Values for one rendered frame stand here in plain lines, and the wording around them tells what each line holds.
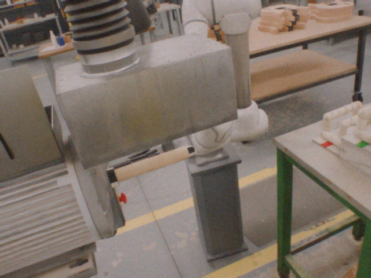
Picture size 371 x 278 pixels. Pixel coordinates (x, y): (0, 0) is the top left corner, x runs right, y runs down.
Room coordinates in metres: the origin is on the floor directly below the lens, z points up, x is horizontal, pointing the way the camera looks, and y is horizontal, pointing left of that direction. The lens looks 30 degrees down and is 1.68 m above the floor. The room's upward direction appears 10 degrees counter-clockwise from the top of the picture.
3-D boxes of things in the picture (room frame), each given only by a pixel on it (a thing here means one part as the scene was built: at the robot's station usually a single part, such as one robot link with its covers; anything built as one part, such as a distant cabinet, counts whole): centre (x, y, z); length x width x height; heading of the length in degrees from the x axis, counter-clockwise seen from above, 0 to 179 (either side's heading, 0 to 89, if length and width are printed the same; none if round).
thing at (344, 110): (1.11, -0.64, 1.04); 0.20 x 0.03 x 0.03; 109
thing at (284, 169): (1.14, -0.41, 0.45); 0.05 x 0.05 x 0.90; 16
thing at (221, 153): (1.49, -0.09, 0.73); 0.22 x 0.18 x 0.06; 98
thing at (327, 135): (1.04, -0.57, 0.96); 0.11 x 0.03 x 0.03; 20
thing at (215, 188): (1.49, -0.11, 0.35); 0.28 x 0.28 x 0.70; 8
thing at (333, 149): (1.07, -0.66, 0.94); 0.27 x 0.15 x 0.01; 110
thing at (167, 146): (0.98, 0.09, 1.07); 0.09 x 0.08 x 0.07; 106
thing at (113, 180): (0.63, 0.19, 1.25); 0.05 x 0.02 x 0.05; 16
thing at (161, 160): (0.66, 0.09, 1.25); 0.18 x 0.03 x 0.03; 106
